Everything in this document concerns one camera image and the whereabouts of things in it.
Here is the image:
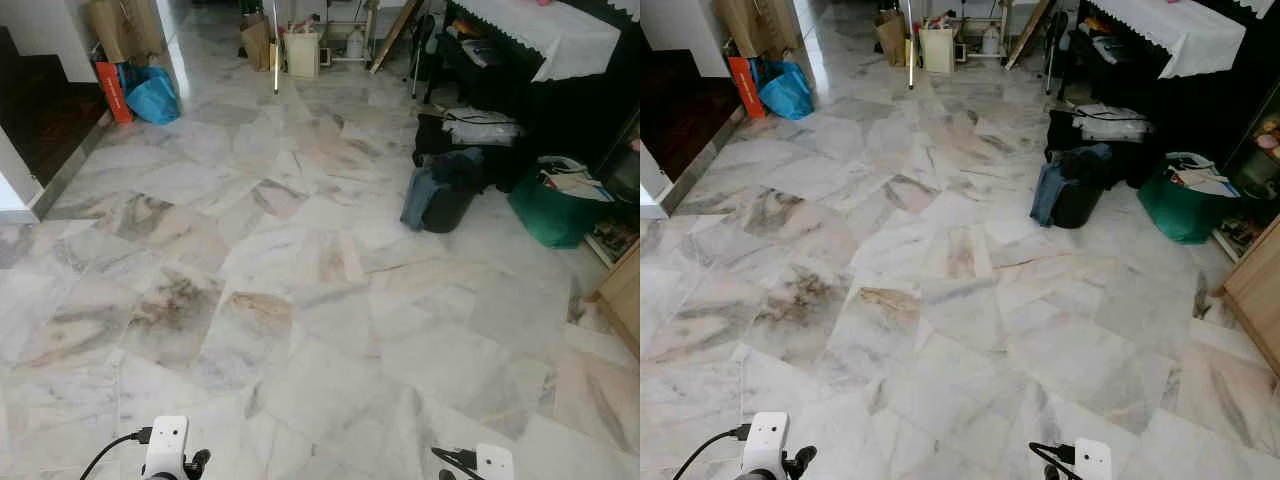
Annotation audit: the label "light wooden cabinet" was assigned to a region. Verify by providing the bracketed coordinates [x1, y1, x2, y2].
[1212, 215, 1280, 376]
[585, 240, 641, 359]

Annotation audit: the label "dark display shelf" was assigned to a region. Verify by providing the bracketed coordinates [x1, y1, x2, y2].
[590, 120, 641, 266]
[1210, 110, 1280, 261]

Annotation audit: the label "green fabric bag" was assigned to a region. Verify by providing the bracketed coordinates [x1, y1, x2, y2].
[1137, 152, 1241, 246]
[508, 155, 613, 250]

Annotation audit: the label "black bin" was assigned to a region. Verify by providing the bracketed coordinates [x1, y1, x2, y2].
[1050, 145, 1113, 229]
[420, 150, 488, 234]

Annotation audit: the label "white papers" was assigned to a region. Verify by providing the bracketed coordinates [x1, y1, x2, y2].
[1165, 152, 1241, 196]
[540, 157, 613, 201]

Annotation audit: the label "blue plastic bag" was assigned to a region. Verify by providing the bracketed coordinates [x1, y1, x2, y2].
[757, 60, 815, 121]
[125, 65, 182, 126]

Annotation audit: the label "orange paper bag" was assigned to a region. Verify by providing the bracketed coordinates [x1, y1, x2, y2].
[727, 56, 766, 120]
[95, 61, 134, 125]

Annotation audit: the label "black bag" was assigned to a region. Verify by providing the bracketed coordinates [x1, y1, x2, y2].
[1045, 108, 1161, 186]
[413, 113, 531, 191]

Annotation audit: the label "black table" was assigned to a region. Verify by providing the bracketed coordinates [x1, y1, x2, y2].
[1065, 5, 1280, 181]
[430, 5, 641, 191]

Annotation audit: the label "cream box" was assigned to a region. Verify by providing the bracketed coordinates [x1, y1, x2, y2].
[918, 27, 956, 74]
[283, 30, 321, 79]

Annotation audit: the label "small brown paper bag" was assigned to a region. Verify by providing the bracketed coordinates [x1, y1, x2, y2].
[240, 15, 273, 71]
[876, 10, 909, 67]

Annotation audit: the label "clear plastic bag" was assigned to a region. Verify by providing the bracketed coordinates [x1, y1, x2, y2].
[1075, 103, 1156, 143]
[443, 107, 526, 148]

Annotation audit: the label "large brown paper bag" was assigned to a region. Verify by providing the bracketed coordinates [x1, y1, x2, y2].
[85, 0, 166, 63]
[713, 0, 801, 59]

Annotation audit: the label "wooden plank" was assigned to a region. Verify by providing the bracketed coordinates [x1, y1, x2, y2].
[370, 0, 423, 74]
[1005, 0, 1051, 71]

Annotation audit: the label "white lace tablecloth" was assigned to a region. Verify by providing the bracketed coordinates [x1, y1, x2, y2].
[448, 0, 623, 83]
[1085, 0, 1247, 79]

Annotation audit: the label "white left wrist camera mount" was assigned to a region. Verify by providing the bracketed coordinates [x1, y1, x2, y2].
[742, 412, 790, 480]
[143, 416, 191, 480]

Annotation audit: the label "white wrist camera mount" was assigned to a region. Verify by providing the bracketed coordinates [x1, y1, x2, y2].
[476, 444, 516, 480]
[143, 416, 191, 480]
[742, 412, 790, 480]
[1073, 438, 1113, 480]

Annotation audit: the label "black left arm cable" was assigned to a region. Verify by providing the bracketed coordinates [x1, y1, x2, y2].
[672, 424, 753, 480]
[80, 427, 153, 480]

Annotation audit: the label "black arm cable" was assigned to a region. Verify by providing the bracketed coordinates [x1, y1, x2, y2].
[432, 446, 479, 480]
[80, 427, 153, 480]
[1030, 442, 1076, 480]
[672, 424, 753, 480]

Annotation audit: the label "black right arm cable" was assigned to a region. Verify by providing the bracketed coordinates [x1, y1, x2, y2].
[1030, 442, 1076, 480]
[432, 446, 479, 480]

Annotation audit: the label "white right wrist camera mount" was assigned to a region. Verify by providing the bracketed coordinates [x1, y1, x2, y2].
[1073, 438, 1113, 480]
[476, 444, 516, 480]

